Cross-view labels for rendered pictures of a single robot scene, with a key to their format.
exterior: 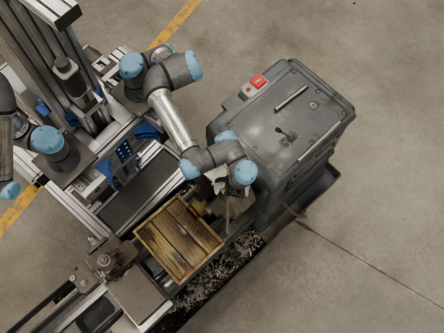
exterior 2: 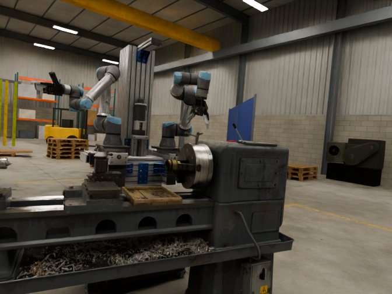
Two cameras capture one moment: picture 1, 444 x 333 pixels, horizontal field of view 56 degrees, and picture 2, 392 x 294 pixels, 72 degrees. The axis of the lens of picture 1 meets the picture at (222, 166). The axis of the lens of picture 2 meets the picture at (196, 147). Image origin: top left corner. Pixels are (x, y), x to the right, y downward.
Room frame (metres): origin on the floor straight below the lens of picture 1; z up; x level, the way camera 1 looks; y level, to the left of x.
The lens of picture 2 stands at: (-1.14, -0.55, 1.31)
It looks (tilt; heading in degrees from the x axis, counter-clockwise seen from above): 3 degrees down; 17
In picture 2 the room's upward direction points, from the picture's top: 4 degrees clockwise
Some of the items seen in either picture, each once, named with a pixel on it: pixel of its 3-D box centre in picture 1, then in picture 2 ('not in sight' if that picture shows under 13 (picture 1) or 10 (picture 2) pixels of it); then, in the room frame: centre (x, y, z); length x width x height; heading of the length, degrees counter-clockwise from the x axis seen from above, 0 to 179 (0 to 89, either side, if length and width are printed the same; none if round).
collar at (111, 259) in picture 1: (105, 261); (100, 154); (0.31, 0.50, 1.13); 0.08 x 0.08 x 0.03
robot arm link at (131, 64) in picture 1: (134, 69); (169, 129); (1.16, 0.40, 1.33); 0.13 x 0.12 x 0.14; 117
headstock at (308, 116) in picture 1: (277, 135); (238, 168); (0.95, -0.28, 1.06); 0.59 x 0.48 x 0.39; 133
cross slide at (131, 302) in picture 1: (123, 277); (100, 185); (0.26, 0.46, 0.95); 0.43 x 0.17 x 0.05; 43
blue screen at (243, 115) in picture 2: not in sight; (236, 139); (7.55, 0.73, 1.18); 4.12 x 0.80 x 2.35; 19
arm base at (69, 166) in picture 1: (60, 154); (112, 139); (0.78, 0.74, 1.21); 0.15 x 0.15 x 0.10
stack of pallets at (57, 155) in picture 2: not in sight; (68, 148); (7.34, 7.04, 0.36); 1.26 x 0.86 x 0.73; 159
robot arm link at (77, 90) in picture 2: not in sight; (74, 91); (0.57, 0.95, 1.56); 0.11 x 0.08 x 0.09; 160
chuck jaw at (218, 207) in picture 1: (222, 211); (188, 167); (0.55, 0.00, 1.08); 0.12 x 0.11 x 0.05; 43
